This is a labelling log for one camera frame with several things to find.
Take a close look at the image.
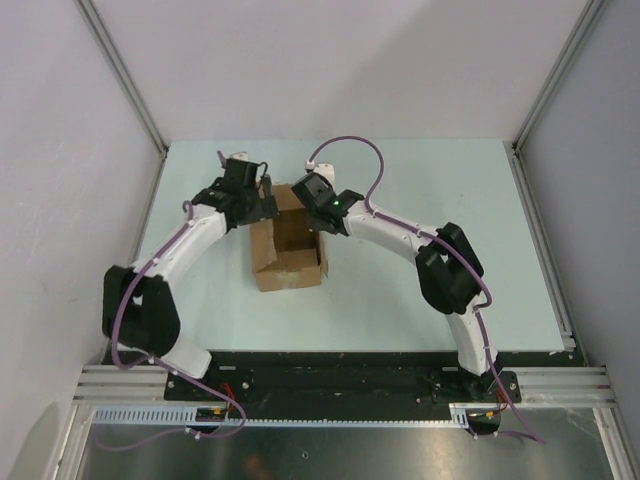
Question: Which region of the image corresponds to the aluminium front rail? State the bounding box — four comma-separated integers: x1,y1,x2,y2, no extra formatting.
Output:
72,365,617,409

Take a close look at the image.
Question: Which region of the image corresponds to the left aluminium frame post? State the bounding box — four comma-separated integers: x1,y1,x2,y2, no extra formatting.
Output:
74,0,169,160

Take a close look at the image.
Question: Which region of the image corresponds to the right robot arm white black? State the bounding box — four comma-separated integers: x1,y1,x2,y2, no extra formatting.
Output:
291,172,498,401

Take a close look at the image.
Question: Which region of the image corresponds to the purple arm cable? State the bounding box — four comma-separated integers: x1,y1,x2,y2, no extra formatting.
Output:
306,134,546,446
94,150,248,452

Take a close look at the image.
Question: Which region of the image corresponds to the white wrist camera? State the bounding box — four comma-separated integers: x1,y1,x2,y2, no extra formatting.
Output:
226,152,249,163
305,160,335,186

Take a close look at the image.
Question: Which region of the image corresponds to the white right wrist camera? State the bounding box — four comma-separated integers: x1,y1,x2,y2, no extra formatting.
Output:
305,160,335,186

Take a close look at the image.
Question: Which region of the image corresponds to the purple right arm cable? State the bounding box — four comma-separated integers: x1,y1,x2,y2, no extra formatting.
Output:
306,134,546,446

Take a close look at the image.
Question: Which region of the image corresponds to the aluminium frame post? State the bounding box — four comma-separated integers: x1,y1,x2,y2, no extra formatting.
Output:
511,0,610,154
74,0,169,160

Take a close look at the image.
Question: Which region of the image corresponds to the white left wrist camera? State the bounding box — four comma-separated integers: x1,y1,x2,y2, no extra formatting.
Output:
226,152,249,163

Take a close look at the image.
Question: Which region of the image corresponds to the right aluminium frame post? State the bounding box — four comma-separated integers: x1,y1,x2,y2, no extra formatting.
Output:
511,0,610,154

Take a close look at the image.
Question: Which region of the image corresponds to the brown cardboard express box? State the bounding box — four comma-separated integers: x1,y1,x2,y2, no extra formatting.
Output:
249,184,328,292

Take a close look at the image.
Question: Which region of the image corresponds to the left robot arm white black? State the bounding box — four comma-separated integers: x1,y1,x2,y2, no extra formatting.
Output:
102,152,279,400

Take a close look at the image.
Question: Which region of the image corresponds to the grey slotted cable duct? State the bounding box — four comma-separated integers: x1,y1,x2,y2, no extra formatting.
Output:
91,404,472,427

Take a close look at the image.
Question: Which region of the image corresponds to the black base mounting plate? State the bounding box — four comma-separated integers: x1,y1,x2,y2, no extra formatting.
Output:
102,350,524,422

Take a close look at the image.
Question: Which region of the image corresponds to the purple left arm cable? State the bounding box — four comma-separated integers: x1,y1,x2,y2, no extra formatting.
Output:
94,150,248,452

